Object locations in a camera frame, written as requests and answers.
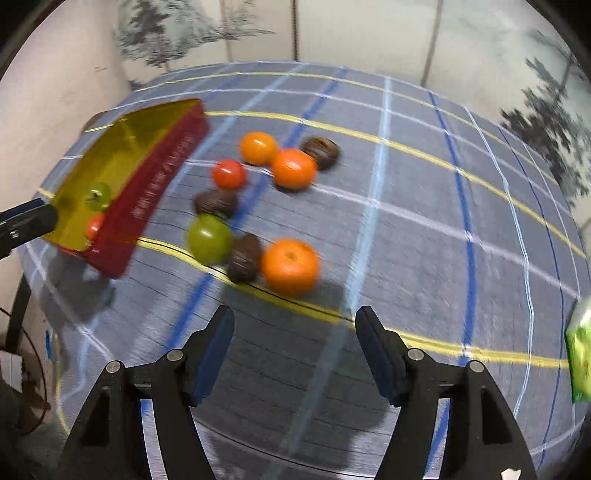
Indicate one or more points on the red tin box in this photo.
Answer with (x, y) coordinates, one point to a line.
(138, 198)

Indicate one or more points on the small orange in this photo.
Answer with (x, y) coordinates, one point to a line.
(258, 147)

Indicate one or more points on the green tomato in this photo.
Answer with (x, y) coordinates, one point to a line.
(98, 195)
(208, 238)

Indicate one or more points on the painted folding screen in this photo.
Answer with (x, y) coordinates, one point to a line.
(369, 37)

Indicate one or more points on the green packet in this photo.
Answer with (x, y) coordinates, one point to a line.
(579, 355)

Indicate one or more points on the blue plaid tablecloth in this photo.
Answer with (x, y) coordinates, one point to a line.
(415, 240)

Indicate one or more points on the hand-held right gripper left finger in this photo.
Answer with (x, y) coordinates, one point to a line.
(217, 344)

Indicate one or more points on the black stand leg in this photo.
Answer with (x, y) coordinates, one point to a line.
(18, 314)

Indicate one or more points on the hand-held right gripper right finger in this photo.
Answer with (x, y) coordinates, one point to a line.
(375, 355)

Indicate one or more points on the large orange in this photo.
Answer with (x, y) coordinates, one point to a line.
(290, 266)

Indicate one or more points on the red tomato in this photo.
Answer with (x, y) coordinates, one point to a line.
(94, 226)
(228, 174)

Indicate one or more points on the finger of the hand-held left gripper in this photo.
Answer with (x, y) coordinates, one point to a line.
(32, 221)

